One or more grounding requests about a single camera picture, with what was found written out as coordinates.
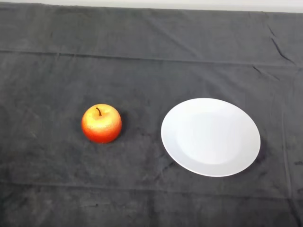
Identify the red yellow apple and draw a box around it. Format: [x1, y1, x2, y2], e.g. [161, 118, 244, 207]
[81, 104, 123, 144]

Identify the white round plate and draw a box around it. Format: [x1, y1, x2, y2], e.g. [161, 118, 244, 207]
[160, 97, 261, 177]

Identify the black table cloth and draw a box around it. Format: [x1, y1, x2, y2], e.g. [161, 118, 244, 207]
[0, 1, 303, 227]

